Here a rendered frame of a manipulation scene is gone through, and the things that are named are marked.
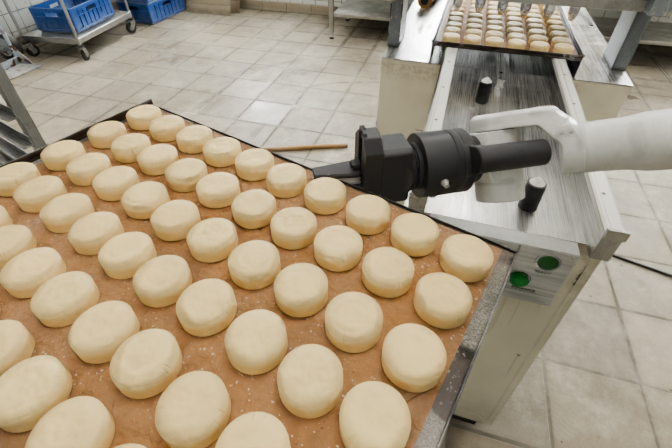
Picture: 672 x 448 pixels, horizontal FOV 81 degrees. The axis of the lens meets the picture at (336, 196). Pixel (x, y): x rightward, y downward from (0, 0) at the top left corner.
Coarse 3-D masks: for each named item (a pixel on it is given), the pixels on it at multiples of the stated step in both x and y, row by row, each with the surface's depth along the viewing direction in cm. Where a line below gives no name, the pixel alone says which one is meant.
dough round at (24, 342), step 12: (0, 324) 33; (12, 324) 33; (0, 336) 32; (12, 336) 32; (24, 336) 32; (0, 348) 31; (12, 348) 31; (24, 348) 32; (0, 360) 30; (12, 360) 31; (0, 372) 30
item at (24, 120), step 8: (0, 64) 103; (0, 72) 103; (0, 80) 104; (8, 80) 106; (0, 88) 105; (8, 88) 106; (8, 96) 107; (16, 96) 108; (8, 104) 109; (16, 104) 109; (16, 112) 110; (24, 112) 111; (16, 120) 113; (24, 120) 112; (32, 120) 114; (24, 128) 113; (32, 128) 114; (32, 136) 115; (40, 136) 117; (40, 144) 118
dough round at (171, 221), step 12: (168, 204) 44; (180, 204) 44; (192, 204) 44; (156, 216) 43; (168, 216) 43; (180, 216) 43; (192, 216) 43; (156, 228) 42; (168, 228) 41; (180, 228) 42; (168, 240) 42
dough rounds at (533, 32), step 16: (464, 0) 146; (448, 16) 138; (464, 16) 138; (480, 16) 131; (496, 16) 131; (512, 16) 131; (528, 16) 132; (560, 16) 138; (448, 32) 120; (464, 32) 125; (480, 32) 119; (496, 32) 119; (512, 32) 120; (528, 32) 121; (544, 32) 119; (560, 32) 119; (528, 48) 114; (544, 48) 110; (560, 48) 109
